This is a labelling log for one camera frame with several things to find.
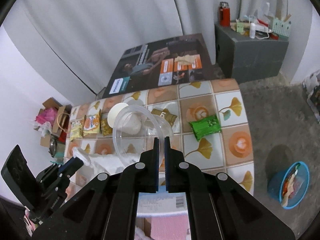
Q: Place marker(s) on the grey cabinet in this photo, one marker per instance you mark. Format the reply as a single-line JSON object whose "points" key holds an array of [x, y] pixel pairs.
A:
{"points": [[245, 59]]}

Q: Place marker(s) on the white tissue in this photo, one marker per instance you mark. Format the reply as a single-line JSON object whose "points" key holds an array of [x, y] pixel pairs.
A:
{"points": [[100, 158]]}

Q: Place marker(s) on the cardboard box with clutter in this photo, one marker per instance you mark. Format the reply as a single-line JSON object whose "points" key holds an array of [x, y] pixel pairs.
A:
{"points": [[52, 122]]}

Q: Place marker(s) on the dark printed poster board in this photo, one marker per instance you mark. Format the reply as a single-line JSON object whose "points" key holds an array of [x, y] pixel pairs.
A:
{"points": [[171, 61]]}

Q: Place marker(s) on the orange yellow snack packet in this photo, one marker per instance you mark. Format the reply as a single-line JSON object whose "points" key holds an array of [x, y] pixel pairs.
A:
{"points": [[91, 124]]}

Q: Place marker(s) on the blue plastic trash basket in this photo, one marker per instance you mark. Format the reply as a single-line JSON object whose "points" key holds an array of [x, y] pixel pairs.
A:
{"points": [[275, 185]]}

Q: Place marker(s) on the pink sponge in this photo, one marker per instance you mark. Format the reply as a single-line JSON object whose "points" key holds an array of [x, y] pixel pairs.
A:
{"points": [[164, 227]]}

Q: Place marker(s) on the gold foil packet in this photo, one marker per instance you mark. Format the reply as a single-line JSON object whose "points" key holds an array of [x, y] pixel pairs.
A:
{"points": [[165, 114]]}

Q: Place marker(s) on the small green packet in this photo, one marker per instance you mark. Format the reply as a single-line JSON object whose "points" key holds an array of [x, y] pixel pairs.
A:
{"points": [[205, 126]]}

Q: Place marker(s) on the yellow green snack packet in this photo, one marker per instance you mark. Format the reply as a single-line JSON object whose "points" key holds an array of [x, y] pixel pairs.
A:
{"points": [[76, 130]]}

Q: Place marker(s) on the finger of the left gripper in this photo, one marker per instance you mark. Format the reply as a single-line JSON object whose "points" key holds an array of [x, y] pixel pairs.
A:
{"points": [[70, 167]]}

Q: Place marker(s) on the grey curtain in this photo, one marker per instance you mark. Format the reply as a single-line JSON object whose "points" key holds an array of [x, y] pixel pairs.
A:
{"points": [[69, 48]]}

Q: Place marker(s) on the small white bottle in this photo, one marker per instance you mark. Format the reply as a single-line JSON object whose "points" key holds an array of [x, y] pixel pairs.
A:
{"points": [[252, 30]]}

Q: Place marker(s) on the green storage basket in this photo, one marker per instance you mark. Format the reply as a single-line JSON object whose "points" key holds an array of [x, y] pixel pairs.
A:
{"points": [[281, 28]]}

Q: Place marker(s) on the patterned tablecloth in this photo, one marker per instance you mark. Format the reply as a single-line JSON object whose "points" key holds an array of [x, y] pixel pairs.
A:
{"points": [[229, 151]]}

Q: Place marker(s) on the blue white medicine box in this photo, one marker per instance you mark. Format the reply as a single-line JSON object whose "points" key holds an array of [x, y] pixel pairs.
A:
{"points": [[161, 204]]}

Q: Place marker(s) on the green snack bag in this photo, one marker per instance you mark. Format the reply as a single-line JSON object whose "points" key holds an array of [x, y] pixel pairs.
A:
{"points": [[290, 185]]}

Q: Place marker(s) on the clear plastic bowl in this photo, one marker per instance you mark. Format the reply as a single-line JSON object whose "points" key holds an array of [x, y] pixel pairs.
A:
{"points": [[141, 129]]}

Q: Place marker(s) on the white paper cup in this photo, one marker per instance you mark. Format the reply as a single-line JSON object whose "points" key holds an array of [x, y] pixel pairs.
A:
{"points": [[114, 113]]}

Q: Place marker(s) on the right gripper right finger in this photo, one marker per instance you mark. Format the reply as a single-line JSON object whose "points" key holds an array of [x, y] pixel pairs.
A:
{"points": [[218, 207]]}

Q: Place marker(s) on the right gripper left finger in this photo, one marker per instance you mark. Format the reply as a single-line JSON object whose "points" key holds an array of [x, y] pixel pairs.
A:
{"points": [[106, 208]]}

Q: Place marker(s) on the red thermos bottle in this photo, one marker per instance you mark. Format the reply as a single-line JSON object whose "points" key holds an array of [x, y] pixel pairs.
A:
{"points": [[224, 14]]}

